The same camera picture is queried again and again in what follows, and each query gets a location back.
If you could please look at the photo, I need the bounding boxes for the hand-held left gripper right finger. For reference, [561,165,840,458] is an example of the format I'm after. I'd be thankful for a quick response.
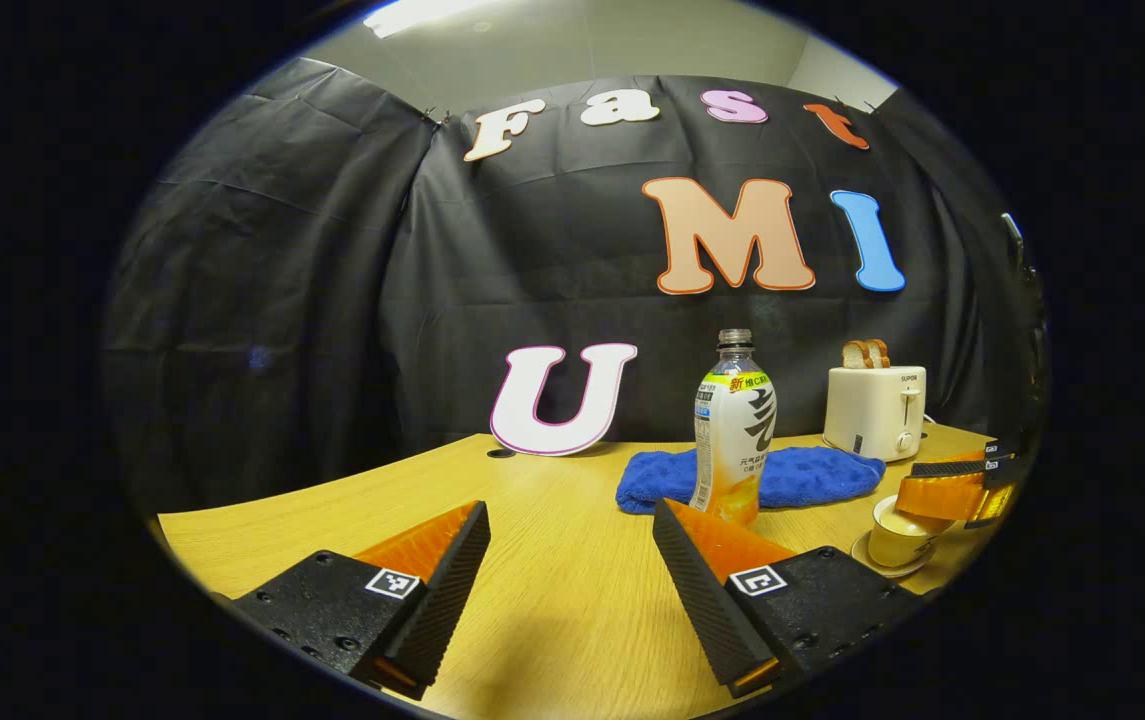
[652,498,933,699]

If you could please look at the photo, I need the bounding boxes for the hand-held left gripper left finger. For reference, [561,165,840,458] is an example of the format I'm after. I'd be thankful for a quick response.
[230,500,491,701]

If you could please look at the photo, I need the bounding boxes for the cream ceramic teacup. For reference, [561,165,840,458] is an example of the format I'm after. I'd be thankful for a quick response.
[867,495,945,569]

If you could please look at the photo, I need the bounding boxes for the labelled plastic water bottle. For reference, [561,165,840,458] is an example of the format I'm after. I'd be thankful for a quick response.
[689,329,778,527]

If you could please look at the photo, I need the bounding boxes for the cream toaster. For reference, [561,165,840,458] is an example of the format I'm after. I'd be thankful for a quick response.
[823,365,928,463]

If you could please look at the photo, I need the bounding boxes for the cream ceramic saucer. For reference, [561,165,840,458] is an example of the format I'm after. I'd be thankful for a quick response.
[850,530,936,580]

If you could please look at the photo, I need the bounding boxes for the blue towel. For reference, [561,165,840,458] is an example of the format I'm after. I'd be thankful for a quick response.
[616,446,886,516]

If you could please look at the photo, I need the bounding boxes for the black backdrop cloth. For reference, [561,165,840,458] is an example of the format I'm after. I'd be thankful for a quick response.
[102,57,1043,516]

